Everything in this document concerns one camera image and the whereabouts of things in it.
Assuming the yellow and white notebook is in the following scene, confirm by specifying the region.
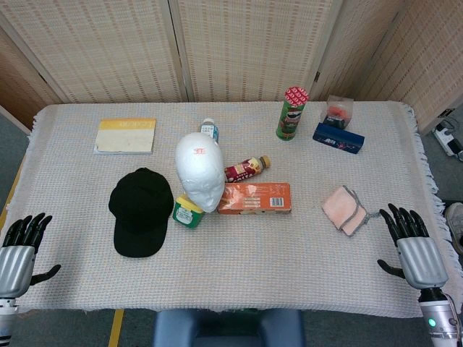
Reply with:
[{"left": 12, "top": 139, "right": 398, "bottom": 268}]
[{"left": 93, "top": 118, "right": 158, "bottom": 155}]

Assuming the white power strip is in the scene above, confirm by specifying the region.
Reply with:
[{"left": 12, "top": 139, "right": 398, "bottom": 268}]
[{"left": 433, "top": 121, "right": 463, "bottom": 162}]

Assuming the woven folding screen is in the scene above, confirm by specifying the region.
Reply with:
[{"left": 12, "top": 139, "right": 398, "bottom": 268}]
[{"left": 0, "top": 0, "right": 463, "bottom": 137}]

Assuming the white and blue drink bottle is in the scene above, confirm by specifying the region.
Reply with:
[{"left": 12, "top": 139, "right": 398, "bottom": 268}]
[{"left": 200, "top": 118, "right": 220, "bottom": 144}]

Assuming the white sneaker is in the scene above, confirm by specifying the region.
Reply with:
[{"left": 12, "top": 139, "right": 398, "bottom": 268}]
[{"left": 443, "top": 202, "right": 463, "bottom": 256}]

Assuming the pink towel with grey trim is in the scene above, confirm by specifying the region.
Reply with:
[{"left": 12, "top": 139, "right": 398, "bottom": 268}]
[{"left": 321, "top": 184, "right": 381, "bottom": 239}]

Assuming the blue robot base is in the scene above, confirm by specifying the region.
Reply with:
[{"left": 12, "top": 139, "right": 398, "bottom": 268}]
[{"left": 151, "top": 309, "right": 307, "bottom": 347}]

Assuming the green tub with yellow lid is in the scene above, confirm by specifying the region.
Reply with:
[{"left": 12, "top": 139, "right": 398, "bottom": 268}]
[{"left": 171, "top": 194, "right": 205, "bottom": 229}]

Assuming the clear plastic cup red item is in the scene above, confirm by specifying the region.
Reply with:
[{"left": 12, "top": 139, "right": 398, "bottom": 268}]
[{"left": 320, "top": 95, "right": 356, "bottom": 130}]

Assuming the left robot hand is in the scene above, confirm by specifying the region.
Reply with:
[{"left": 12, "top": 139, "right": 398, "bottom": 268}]
[{"left": 0, "top": 212, "right": 62, "bottom": 298}]

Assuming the green Pringles can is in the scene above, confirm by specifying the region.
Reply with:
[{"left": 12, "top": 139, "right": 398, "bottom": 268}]
[{"left": 276, "top": 86, "right": 310, "bottom": 142}]

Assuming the white foam mannequin head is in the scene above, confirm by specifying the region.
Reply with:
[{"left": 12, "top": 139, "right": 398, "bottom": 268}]
[{"left": 174, "top": 132, "right": 226, "bottom": 214}]

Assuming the dark blue rectangular box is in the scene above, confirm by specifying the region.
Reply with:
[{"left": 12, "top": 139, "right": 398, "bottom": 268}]
[{"left": 313, "top": 122, "right": 365, "bottom": 155}]

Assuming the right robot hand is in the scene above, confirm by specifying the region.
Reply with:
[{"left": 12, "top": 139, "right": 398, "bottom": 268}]
[{"left": 377, "top": 202, "right": 449, "bottom": 290}]

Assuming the white woven tablecloth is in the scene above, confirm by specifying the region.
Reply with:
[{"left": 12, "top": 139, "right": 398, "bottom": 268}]
[{"left": 6, "top": 100, "right": 463, "bottom": 319}]

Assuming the red milk tea bottle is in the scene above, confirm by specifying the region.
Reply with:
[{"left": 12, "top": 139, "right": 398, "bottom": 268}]
[{"left": 224, "top": 155, "right": 272, "bottom": 184}]

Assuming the orange biscuit box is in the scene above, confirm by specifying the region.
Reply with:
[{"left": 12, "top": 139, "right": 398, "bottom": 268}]
[{"left": 217, "top": 182, "right": 292, "bottom": 215}]

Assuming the black baseball cap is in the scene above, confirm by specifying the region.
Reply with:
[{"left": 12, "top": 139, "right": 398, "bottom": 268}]
[{"left": 108, "top": 166, "right": 175, "bottom": 258}]

